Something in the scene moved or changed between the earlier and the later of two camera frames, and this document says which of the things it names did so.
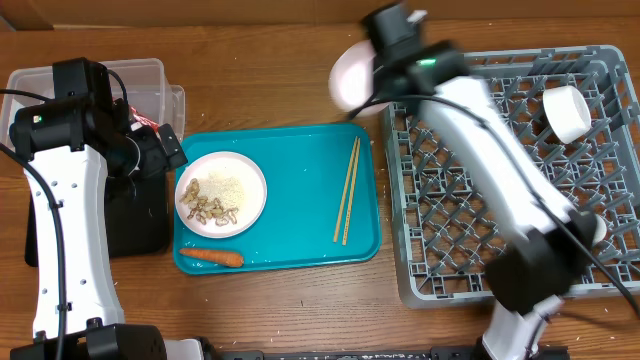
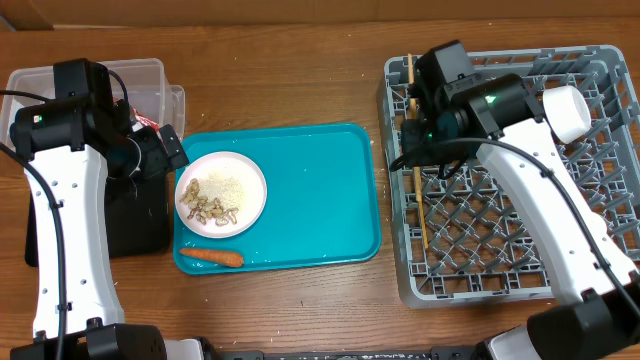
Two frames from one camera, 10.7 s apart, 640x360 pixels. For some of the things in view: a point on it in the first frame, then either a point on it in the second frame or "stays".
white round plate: x=221 y=194 stays
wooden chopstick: x=335 y=236 → x=417 y=170
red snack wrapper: x=156 y=126 stays
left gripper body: x=153 y=160 stays
